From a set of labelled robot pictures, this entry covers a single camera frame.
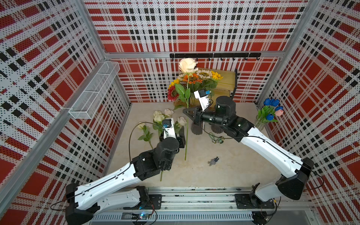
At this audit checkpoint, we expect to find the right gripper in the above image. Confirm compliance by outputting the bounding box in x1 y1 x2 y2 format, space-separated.
183 105 228 128

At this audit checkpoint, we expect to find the white rose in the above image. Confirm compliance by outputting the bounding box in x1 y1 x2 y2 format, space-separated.
153 114 165 136
153 111 163 117

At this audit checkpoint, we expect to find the pale rose pile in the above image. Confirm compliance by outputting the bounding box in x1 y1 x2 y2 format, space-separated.
177 116 188 127

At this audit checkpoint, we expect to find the beige daisy flower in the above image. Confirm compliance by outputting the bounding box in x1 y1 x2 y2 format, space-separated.
196 70 212 80

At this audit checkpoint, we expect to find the orange flower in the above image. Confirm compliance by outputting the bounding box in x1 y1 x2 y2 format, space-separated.
182 73 203 84

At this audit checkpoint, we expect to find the pink tulip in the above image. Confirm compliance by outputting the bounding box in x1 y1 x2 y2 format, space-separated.
272 109 284 122

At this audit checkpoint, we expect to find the yellow flower back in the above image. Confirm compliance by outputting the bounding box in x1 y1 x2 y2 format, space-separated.
168 79 180 89

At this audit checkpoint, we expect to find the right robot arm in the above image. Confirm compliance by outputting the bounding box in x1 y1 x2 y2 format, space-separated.
183 96 314 204

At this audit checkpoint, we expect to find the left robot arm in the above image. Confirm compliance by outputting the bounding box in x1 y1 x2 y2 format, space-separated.
65 127 186 225

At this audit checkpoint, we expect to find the brown ribbed glass vase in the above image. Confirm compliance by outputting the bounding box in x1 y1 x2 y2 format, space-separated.
211 124 224 134

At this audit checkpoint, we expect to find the bamboo two-tier shelf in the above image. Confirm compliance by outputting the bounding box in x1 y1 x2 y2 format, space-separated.
190 68 237 106

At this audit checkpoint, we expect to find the pink ribbed glass vase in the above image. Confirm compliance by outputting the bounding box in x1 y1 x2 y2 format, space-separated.
191 123 203 135

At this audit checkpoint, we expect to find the clear glass vase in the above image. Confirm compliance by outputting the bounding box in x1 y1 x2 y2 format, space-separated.
254 118 267 131

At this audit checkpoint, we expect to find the pale pink rose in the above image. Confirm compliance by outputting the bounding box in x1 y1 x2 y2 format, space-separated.
164 108 174 118

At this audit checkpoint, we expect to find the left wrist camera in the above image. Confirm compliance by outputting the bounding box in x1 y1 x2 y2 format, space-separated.
162 118 176 139

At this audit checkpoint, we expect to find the green keychain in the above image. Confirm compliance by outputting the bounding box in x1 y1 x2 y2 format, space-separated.
209 133 225 144

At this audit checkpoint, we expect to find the black hook rail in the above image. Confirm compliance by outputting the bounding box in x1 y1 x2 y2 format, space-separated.
169 52 262 60

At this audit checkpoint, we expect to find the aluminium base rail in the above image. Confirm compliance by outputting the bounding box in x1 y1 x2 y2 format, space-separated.
89 187 320 225

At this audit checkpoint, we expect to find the white wire wall basket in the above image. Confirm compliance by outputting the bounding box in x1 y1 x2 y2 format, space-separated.
69 61 120 120

